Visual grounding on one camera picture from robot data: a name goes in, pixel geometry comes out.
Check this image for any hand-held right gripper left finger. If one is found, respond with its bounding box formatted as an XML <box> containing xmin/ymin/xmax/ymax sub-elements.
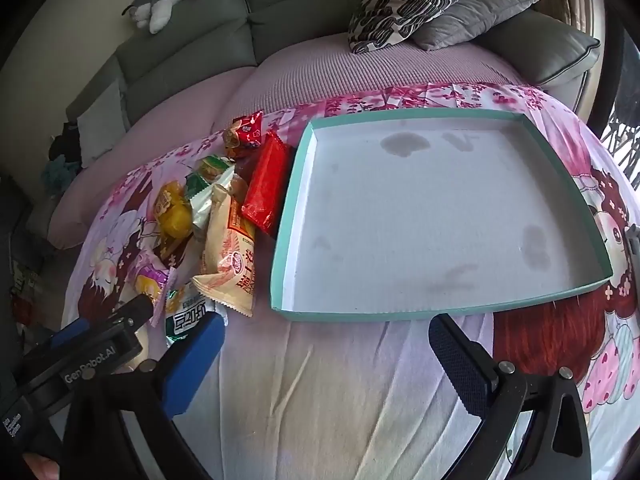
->
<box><xmin>60</xmin><ymin>312</ymin><xmax>226</xmax><ymax>480</ymax></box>

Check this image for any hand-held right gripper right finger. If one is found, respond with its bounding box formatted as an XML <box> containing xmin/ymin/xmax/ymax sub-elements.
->
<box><xmin>428</xmin><ymin>313</ymin><xmax>593</xmax><ymax>480</ymax></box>

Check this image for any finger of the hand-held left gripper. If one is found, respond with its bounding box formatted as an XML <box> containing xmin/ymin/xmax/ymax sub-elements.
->
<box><xmin>112</xmin><ymin>292</ymin><xmax>156</xmax><ymax>333</ymax></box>
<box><xmin>50</xmin><ymin>317</ymin><xmax>103</xmax><ymax>352</ymax></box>

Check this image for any pink cake roll packet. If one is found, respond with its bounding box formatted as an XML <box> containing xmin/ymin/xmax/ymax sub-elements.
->
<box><xmin>125</xmin><ymin>247</ymin><xmax>177</xmax><ymax>328</ymax></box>

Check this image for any green white lettered packet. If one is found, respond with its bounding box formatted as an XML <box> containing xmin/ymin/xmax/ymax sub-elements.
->
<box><xmin>164</xmin><ymin>280</ymin><xmax>228</xmax><ymax>348</ymax></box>

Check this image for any yellow cake packet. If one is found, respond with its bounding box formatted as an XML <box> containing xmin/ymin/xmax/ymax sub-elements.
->
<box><xmin>152</xmin><ymin>180</ymin><xmax>196</xmax><ymax>241</ymax></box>

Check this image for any beige orange snack packet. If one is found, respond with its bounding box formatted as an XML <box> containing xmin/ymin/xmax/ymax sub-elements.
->
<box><xmin>192</xmin><ymin>182</ymin><xmax>258</xmax><ymax>318</ymax></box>

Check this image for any teal cardboard box tray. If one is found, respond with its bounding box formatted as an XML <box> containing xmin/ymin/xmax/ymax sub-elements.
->
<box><xmin>269</xmin><ymin>107</ymin><xmax>615</xmax><ymax>323</ymax></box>

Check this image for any green cartoon snack packet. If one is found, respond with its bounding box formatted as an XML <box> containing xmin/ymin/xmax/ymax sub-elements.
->
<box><xmin>192</xmin><ymin>154</ymin><xmax>237</xmax><ymax>186</ymax></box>

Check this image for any brown red snack packet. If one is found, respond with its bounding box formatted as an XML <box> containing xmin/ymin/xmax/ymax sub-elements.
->
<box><xmin>227</xmin><ymin>157</ymin><xmax>257</xmax><ymax>206</ymax></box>

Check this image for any shiny red snack packet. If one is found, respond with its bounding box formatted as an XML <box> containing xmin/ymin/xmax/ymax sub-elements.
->
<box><xmin>222</xmin><ymin>110</ymin><xmax>265</xmax><ymax>161</ymax></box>

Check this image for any printed pink blanket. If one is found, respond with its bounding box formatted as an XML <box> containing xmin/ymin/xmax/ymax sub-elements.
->
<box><xmin>60</xmin><ymin>80</ymin><xmax>640</xmax><ymax>480</ymax></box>

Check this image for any teal cloth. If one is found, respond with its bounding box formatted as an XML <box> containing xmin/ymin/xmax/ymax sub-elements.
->
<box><xmin>41</xmin><ymin>154</ymin><xmax>76</xmax><ymax>196</ymax></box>

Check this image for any dark cloth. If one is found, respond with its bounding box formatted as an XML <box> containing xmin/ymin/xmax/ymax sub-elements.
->
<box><xmin>47</xmin><ymin>120</ymin><xmax>83</xmax><ymax>161</ymax></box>

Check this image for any black window railing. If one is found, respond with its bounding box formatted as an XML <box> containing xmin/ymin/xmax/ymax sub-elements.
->
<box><xmin>597</xmin><ymin>95</ymin><xmax>640</xmax><ymax>196</ymax></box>

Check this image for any plain grey pillow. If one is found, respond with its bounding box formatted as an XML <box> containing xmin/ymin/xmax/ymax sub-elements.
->
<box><xmin>412</xmin><ymin>0</ymin><xmax>542</xmax><ymax>52</ymax></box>

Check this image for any black white patterned pillow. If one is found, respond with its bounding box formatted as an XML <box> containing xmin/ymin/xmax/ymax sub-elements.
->
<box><xmin>347</xmin><ymin>0</ymin><xmax>476</xmax><ymax>56</ymax></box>

